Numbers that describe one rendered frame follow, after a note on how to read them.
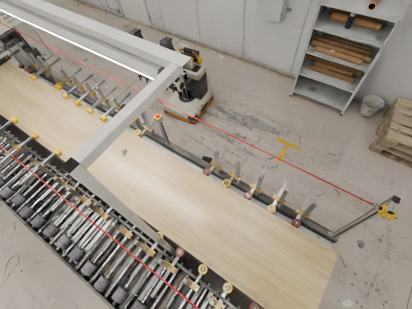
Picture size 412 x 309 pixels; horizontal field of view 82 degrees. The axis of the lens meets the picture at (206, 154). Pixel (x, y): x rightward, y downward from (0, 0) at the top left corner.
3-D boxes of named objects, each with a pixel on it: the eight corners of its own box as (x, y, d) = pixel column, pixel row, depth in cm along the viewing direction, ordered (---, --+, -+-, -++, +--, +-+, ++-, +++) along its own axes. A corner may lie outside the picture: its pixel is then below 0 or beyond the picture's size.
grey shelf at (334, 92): (299, 80, 434) (331, -16, 302) (350, 98, 403) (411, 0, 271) (289, 95, 417) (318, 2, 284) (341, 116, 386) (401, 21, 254)
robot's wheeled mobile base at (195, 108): (184, 87, 442) (181, 77, 421) (214, 99, 423) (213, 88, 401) (164, 113, 414) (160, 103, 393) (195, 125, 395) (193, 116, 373)
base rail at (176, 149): (35, 68, 411) (31, 64, 402) (336, 236, 236) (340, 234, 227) (32, 71, 408) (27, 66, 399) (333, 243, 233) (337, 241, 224)
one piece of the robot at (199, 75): (182, 86, 426) (173, 43, 355) (209, 95, 409) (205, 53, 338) (172, 99, 412) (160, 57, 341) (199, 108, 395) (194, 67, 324)
